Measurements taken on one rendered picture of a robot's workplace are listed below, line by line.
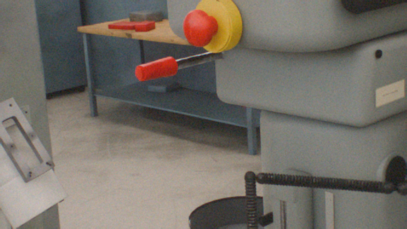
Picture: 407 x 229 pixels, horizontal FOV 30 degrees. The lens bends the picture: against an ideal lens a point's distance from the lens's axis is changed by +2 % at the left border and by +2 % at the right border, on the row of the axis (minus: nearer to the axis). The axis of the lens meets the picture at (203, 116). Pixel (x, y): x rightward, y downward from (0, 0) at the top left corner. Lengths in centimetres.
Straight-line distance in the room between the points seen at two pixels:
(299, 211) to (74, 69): 760
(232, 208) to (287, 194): 249
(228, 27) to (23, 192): 28
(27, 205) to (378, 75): 41
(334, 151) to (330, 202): 7
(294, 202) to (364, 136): 12
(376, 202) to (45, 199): 41
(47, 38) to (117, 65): 79
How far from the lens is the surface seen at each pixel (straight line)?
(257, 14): 81
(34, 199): 82
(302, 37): 79
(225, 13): 82
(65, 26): 840
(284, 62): 92
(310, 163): 98
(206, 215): 339
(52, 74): 835
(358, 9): 77
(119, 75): 835
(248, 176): 88
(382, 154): 96
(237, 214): 347
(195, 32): 81
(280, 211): 98
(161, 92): 726
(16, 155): 81
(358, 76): 86
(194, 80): 744
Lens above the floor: 188
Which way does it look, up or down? 15 degrees down
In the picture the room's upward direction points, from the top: 3 degrees counter-clockwise
